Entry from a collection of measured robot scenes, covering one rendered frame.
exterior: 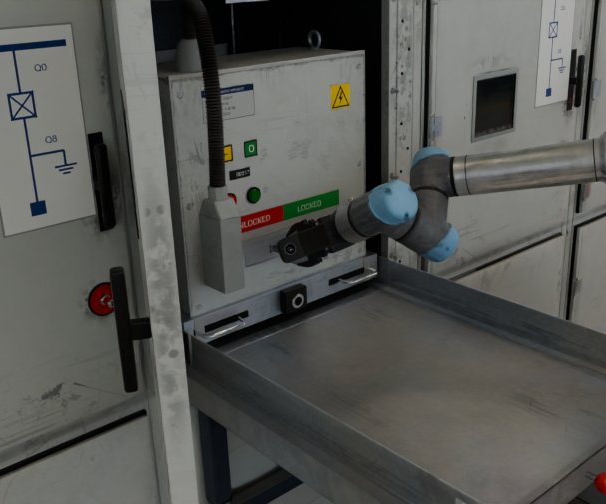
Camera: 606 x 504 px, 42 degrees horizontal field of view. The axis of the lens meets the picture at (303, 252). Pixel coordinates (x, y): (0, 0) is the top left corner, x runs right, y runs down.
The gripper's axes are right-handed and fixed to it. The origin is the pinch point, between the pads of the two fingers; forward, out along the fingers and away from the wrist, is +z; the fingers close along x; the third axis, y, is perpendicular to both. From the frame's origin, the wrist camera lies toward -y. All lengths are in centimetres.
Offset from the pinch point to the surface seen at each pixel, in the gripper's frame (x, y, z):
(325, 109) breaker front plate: 25.6, 17.6, -8.5
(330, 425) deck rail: -29.5, -23.1, -27.5
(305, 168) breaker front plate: 15.6, 11.4, -2.7
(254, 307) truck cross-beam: -7.8, -5.1, 9.4
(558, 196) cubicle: -9, 100, 4
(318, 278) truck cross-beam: -6.9, 12.9, 8.9
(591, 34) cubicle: 29, 114, -16
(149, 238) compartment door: 1, -58, -62
